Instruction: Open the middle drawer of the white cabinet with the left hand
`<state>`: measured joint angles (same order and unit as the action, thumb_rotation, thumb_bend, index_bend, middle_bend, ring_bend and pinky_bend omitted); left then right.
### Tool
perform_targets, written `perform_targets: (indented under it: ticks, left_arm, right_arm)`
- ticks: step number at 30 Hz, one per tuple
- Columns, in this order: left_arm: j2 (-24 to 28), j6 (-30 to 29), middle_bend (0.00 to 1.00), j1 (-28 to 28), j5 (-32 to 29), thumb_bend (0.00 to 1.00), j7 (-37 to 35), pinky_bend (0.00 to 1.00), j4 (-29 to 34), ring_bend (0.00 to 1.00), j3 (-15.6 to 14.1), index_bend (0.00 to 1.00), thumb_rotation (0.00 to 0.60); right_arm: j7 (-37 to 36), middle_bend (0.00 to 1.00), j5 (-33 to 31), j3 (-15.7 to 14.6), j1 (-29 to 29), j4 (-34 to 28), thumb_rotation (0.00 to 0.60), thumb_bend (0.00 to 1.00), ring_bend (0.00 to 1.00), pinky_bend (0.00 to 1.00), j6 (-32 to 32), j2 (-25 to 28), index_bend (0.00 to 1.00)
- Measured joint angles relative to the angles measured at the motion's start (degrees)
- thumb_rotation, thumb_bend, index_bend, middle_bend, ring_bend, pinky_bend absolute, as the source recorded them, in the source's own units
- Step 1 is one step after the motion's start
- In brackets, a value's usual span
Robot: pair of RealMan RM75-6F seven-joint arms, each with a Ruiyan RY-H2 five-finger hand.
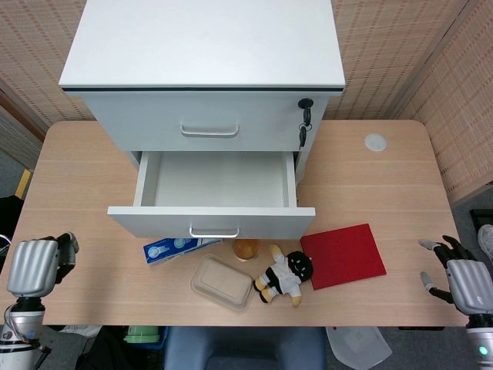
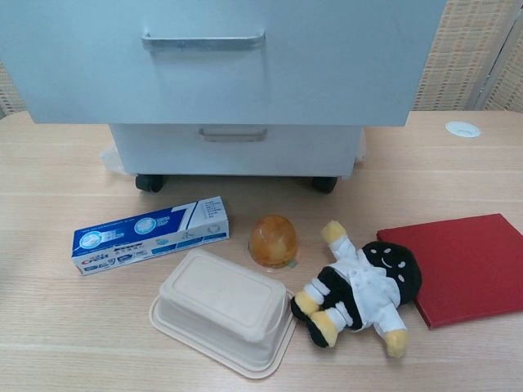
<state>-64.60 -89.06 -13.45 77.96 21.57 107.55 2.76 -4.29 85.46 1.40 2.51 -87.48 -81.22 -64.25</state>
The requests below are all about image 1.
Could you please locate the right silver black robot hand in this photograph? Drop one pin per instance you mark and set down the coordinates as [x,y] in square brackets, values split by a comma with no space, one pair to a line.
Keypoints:
[471,285]

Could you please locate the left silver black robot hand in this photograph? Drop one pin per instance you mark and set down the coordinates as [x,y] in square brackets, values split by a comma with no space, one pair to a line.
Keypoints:
[32,268]

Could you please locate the medium white cabinet drawer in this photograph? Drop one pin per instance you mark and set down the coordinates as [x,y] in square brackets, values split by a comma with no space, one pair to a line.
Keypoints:
[215,181]

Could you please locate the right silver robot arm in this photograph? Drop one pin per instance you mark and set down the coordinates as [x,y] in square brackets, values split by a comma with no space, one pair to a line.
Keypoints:
[481,343]

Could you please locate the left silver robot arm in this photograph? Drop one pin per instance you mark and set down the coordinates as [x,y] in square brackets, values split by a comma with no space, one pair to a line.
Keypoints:
[19,335]

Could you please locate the large drawer with lock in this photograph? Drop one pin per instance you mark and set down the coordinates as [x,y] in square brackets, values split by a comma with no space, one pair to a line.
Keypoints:
[150,123]

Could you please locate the white drawer cabinet body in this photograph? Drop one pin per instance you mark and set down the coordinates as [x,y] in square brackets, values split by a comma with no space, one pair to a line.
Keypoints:
[204,42]

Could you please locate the white sneaker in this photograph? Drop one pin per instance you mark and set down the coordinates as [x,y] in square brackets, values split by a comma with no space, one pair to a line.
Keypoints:
[486,241]

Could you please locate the black bag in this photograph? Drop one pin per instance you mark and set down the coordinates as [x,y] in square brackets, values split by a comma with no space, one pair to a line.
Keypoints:
[9,221]

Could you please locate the black box on floor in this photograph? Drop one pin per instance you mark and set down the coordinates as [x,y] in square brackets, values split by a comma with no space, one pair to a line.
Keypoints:
[481,217]

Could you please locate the yellow flat object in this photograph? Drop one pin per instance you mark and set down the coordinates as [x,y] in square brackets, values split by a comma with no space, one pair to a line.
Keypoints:
[24,180]

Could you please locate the green plastic container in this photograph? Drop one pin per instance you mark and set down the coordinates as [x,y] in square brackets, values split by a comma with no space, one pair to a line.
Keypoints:
[141,334]

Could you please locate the translucent white plastic bin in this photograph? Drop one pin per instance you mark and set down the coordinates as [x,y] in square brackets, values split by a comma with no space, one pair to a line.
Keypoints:
[356,347]

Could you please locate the red square notebook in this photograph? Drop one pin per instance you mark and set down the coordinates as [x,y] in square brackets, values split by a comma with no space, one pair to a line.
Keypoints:
[343,256]

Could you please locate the blue white toothpaste box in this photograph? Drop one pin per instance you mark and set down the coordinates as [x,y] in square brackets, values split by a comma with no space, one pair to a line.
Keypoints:
[165,251]

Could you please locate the woven folding screen panel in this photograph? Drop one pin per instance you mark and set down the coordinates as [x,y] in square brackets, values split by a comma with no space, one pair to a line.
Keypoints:
[385,58]
[34,58]
[462,115]

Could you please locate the black plush doll white coat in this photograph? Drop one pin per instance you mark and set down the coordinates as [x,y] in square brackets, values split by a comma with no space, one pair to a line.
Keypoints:
[283,275]

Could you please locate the beige pulp food tray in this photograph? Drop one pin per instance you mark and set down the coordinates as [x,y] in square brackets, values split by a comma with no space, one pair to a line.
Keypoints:
[221,283]

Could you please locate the orange jelly cup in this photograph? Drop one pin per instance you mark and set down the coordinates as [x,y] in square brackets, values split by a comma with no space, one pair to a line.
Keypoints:
[245,249]

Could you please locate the black hanging spare key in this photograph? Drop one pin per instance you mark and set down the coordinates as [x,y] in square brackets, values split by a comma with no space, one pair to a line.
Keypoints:
[303,135]

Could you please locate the blue chair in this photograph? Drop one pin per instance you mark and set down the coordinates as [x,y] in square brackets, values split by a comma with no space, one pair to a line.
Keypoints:
[246,348]

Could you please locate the black key in lock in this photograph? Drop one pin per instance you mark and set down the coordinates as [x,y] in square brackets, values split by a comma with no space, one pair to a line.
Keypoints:
[306,109]

